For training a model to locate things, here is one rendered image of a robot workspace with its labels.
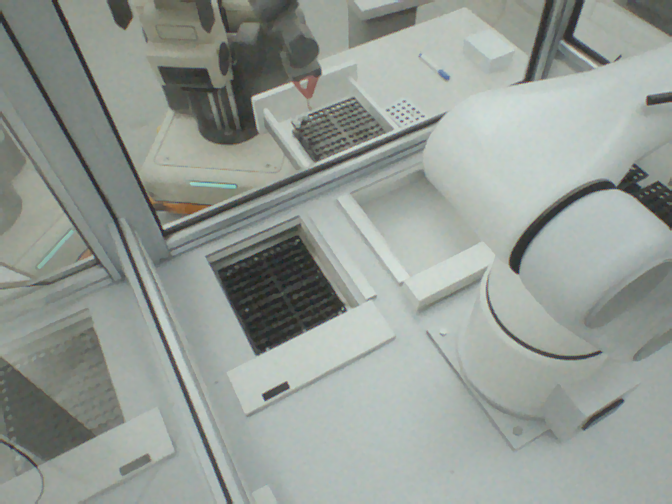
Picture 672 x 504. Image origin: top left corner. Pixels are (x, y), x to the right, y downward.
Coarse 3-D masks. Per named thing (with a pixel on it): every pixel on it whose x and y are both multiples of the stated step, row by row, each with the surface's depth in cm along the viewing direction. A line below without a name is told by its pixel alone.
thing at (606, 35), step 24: (600, 0) 106; (624, 0) 102; (648, 0) 98; (576, 24) 114; (600, 24) 109; (624, 24) 104; (648, 24) 100; (600, 48) 111; (624, 48) 106; (648, 48) 102
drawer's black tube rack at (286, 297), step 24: (264, 264) 110; (288, 264) 109; (312, 264) 113; (240, 288) 107; (264, 288) 110; (288, 288) 106; (312, 288) 106; (240, 312) 103; (264, 312) 103; (288, 312) 103; (312, 312) 103; (336, 312) 106; (264, 336) 104; (288, 336) 100
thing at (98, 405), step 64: (0, 64) 46; (0, 128) 34; (0, 192) 27; (64, 192) 49; (0, 256) 23; (64, 256) 36; (128, 256) 84; (0, 320) 19; (64, 320) 28; (128, 320) 52; (0, 384) 17; (64, 384) 23; (128, 384) 37; (0, 448) 15; (64, 448) 20; (128, 448) 29; (192, 448) 55
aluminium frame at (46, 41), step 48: (0, 0) 62; (48, 0) 65; (576, 0) 110; (48, 48) 68; (576, 48) 115; (48, 96) 72; (96, 96) 77; (96, 144) 81; (384, 144) 115; (144, 192) 93; (288, 192) 109; (144, 240) 99; (192, 240) 106; (144, 288) 84; (192, 384) 75; (240, 480) 76
